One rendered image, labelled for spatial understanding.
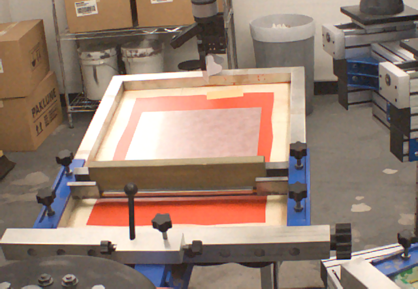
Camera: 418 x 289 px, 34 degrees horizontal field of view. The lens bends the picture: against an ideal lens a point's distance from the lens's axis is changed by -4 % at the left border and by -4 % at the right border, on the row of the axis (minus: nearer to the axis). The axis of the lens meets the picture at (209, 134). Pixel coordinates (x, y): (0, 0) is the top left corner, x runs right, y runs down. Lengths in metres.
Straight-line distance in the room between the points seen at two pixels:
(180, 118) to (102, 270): 1.14
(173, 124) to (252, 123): 0.22
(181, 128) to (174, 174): 0.35
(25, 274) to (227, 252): 0.60
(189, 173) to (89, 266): 0.73
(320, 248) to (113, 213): 0.52
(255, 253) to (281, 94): 0.76
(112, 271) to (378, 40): 1.62
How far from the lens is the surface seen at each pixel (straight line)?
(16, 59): 4.77
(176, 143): 1.89
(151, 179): 1.64
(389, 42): 2.36
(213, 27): 2.07
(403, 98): 1.88
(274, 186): 1.60
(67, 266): 0.93
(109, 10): 4.97
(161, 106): 2.08
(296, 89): 2.02
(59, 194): 1.70
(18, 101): 4.88
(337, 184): 4.02
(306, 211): 1.51
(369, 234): 3.53
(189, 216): 1.62
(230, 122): 1.95
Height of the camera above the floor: 1.78
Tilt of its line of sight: 22 degrees down
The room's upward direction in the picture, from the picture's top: 6 degrees counter-clockwise
